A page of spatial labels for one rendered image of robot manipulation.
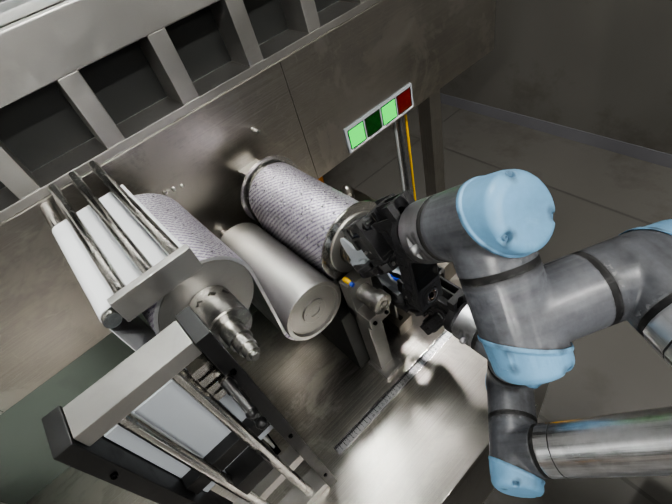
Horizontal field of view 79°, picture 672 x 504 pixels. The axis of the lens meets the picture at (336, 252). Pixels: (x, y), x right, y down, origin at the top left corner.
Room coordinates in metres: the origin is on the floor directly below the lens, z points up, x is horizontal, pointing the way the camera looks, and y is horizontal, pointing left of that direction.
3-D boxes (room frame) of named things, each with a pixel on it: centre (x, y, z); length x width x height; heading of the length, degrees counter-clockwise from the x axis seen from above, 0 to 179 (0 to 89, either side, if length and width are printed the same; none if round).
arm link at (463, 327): (0.36, -0.18, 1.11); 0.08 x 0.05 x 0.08; 118
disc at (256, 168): (0.72, 0.08, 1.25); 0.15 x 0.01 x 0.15; 118
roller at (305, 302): (0.55, 0.13, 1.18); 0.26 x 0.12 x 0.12; 28
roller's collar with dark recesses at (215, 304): (0.36, 0.17, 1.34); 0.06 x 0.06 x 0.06; 28
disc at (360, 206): (0.50, -0.04, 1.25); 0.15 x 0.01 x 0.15; 118
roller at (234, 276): (0.50, 0.25, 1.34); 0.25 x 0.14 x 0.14; 28
